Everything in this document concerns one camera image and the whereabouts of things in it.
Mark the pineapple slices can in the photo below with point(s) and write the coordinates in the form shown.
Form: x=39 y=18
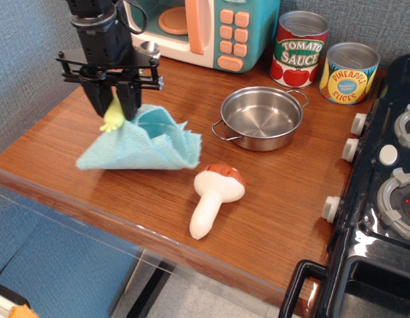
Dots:
x=348 y=72

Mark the light blue cloth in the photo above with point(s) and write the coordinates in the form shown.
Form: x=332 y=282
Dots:
x=151 y=141

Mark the black toy stove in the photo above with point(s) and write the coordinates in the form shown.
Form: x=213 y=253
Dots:
x=368 y=270

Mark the tomato sauce can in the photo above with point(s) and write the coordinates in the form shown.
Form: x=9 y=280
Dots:
x=300 y=40

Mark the small steel pot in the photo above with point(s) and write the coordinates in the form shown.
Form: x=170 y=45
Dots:
x=261 y=119

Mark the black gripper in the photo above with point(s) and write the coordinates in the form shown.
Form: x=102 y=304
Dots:
x=107 y=54

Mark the toy microwave teal and white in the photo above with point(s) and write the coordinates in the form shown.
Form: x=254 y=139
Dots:
x=224 y=35

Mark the spoon with yellow handle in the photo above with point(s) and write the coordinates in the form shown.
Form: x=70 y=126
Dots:
x=114 y=117

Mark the plush mushroom toy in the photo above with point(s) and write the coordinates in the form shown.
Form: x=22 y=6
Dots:
x=216 y=184

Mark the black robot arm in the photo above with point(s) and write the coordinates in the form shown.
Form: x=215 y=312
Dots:
x=94 y=8

